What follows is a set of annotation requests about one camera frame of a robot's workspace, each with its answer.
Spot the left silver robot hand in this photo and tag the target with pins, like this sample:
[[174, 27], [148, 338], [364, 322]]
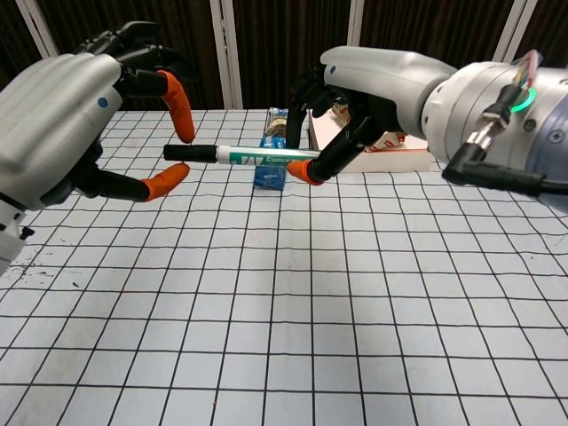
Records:
[[49, 120]]

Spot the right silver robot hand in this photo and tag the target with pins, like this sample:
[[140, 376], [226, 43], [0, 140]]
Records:
[[386, 84]]

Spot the green pen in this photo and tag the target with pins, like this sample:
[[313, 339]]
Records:
[[266, 155]]

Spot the black pen cap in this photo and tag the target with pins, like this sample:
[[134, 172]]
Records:
[[191, 153]]

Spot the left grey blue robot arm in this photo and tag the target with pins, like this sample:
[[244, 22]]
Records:
[[9, 231]]

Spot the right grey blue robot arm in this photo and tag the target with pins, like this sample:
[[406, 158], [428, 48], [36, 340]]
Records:
[[546, 128]]

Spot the gold red snack bag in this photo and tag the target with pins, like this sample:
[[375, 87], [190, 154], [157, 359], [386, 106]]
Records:
[[390, 142]]

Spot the white pink cardboard box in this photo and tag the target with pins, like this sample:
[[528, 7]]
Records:
[[390, 160]]

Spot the blue cookie box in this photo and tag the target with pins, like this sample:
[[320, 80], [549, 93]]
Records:
[[268, 177]]

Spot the white black checkered tablecloth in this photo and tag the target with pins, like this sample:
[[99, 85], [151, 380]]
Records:
[[222, 310]]

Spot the white frame post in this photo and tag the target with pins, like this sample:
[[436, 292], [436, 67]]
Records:
[[515, 26], [361, 22], [37, 26], [227, 53]]

